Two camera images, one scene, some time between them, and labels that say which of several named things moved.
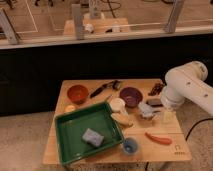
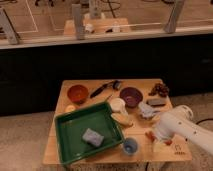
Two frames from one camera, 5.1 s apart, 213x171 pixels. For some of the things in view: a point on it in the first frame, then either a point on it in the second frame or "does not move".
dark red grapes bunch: [156, 89] does not move
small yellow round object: [70, 108] does not move
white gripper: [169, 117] to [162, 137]
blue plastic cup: [130, 146] does not move
